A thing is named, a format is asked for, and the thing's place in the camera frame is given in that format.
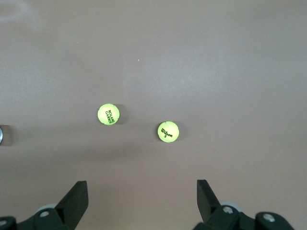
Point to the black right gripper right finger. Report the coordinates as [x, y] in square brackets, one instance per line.
[211, 210]

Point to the clear tennis ball can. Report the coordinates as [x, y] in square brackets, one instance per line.
[1, 136]

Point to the tennis ball Roland Garros print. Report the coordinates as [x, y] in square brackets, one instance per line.
[108, 114]

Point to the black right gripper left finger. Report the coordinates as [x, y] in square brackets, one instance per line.
[72, 206]

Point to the tennis ball Wilson print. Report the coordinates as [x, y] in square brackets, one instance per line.
[168, 131]

